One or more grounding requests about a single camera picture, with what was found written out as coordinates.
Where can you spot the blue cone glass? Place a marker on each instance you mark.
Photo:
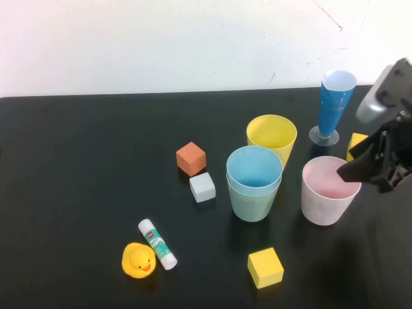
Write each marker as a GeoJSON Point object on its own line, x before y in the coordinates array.
{"type": "Point", "coordinates": [331, 109]}

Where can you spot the white green glue stick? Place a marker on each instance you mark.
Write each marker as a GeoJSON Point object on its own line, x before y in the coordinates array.
{"type": "Point", "coordinates": [157, 244]}

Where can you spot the yellow rubber duck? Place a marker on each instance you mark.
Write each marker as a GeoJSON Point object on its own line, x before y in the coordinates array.
{"type": "Point", "coordinates": [138, 259]}

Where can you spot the notched yellow foam cube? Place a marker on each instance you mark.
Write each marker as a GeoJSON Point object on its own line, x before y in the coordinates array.
{"type": "Point", "coordinates": [354, 141]}

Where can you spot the pink plastic cup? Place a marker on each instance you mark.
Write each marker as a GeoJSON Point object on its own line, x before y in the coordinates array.
{"type": "Point", "coordinates": [322, 210]}

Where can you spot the yellow plastic cup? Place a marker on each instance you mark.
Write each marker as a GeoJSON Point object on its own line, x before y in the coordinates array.
{"type": "Point", "coordinates": [270, 132]}

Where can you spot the green plastic cup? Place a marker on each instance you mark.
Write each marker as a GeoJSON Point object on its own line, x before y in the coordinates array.
{"type": "Point", "coordinates": [251, 207]}

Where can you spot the orange foam cube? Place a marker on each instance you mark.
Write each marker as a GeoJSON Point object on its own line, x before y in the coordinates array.
{"type": "Point", "coordinates": [193, 154]}

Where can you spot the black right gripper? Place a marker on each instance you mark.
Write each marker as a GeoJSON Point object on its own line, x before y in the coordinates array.
{"type": "Point", "coordinates": [397, 151]}

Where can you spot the light blue plastic cup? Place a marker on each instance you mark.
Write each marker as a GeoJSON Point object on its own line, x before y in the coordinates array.
{"type": "Point", "coordinates": [254, 170]}

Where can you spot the grey foam cube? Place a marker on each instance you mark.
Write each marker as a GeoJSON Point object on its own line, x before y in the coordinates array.
{"type": "Point", "coordinates": [202, 186]}

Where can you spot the clear plastic cone stand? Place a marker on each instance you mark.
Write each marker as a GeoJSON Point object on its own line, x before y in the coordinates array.
{"type": "Point", "coordinates": [323, 141]}

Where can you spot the plain yellow foam cube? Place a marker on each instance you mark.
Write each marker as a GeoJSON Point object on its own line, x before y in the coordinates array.
{"type": "Point", "coordinates": [265, 265]}

